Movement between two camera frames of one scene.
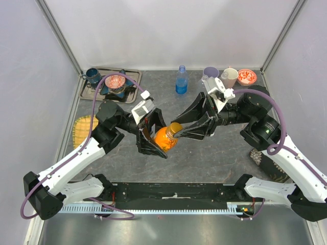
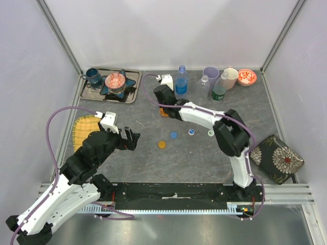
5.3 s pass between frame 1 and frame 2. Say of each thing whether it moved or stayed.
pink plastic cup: stayed
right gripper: moved
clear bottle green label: moved
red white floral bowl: stayed
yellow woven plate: stayed
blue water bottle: stayed
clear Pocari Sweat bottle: moved
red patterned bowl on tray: stayed
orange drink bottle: moved
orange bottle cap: moved
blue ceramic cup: stayed
